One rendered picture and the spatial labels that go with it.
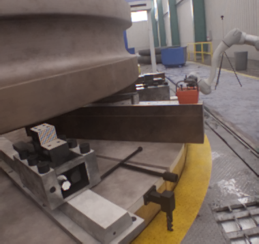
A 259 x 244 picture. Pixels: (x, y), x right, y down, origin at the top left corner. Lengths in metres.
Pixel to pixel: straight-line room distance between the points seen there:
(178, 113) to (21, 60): 1.35
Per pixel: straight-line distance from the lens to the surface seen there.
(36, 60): 1.68
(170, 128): 2.15
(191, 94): 2.03
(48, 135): 1.41
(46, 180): 1.24
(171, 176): 1.62
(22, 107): 1.48
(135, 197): 1.53
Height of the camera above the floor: 1.22
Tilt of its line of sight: 18 degrees down
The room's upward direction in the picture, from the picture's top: 7 degrees counter-clockwise
